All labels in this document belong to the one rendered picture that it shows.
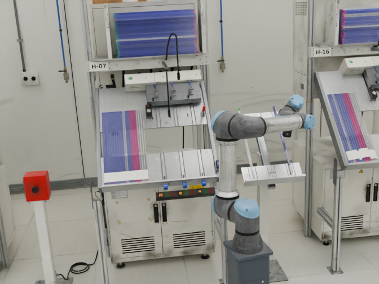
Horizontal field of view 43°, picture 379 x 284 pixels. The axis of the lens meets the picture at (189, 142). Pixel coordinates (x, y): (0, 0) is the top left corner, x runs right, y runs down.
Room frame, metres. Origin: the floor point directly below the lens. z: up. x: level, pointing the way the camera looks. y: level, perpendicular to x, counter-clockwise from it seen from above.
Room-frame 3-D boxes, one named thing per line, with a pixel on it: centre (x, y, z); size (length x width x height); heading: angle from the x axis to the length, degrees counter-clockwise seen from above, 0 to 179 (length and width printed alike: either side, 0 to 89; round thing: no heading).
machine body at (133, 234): (3.22, 0.25, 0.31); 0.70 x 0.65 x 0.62; 96
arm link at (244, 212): (2.11, -0.25, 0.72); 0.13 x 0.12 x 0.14; 37
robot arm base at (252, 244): (2.10, -0.26, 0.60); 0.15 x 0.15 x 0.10
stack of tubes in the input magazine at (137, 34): (3.10, 0.18, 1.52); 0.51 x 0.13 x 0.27; 96
